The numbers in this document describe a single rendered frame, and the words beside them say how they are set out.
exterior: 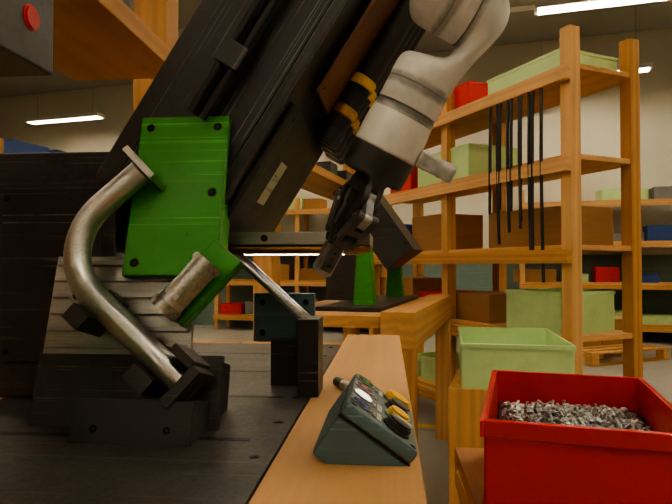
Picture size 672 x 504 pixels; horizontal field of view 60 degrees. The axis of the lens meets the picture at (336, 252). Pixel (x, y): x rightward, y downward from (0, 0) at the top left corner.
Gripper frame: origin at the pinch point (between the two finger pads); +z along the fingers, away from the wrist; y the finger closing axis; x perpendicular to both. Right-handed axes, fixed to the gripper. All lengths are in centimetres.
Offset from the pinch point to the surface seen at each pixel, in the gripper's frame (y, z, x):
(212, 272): 1.5, 6.4, -11.7
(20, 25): -22, -7, -44
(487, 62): -855, -219, 352
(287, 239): -13.7, 2.7, -2.3
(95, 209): -6.3, 7.2, -26.0
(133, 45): -58, -10, -36
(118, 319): 2.1, 15.3, -18.7
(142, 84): -101, -1, -36
